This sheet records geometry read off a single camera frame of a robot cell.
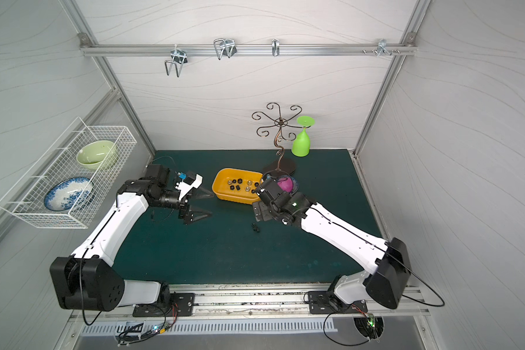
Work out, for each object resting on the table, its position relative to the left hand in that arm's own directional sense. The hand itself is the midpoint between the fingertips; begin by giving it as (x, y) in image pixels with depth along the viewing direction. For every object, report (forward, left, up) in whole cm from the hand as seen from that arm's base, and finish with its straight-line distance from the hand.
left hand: (210, 204), depth 72 cm
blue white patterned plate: (-4, +41, +9) cm, 42 cm away
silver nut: (+27, -9, -24) cm, 37 cm away
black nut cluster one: (+4, -13, -24) cm, 28 cm away
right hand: (+4, -20, -5) cm, 21 cm away
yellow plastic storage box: (+21, +3, -24) cm, 32 cm away
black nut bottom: (+28, -2, -23) cm, 36 cm away
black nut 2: (+24, -1, -23) cm, 33 cm away
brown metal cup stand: (+35, -24, -21) cm, 48 cm away
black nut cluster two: (+2, -15, -23) cm, 27 cm away
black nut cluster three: (+24, -4, -23) cm, 33 cm away
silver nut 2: (+23, -9, -23) cm, 34 cm away
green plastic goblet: (+32, -33, 0) cm, 46 cm away
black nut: (+28, -5, -23) cm, 37 cm away
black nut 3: (+22, -11, -24) cm, 35 cm away
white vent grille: (-32, +6, -25) cm, 41 cm away
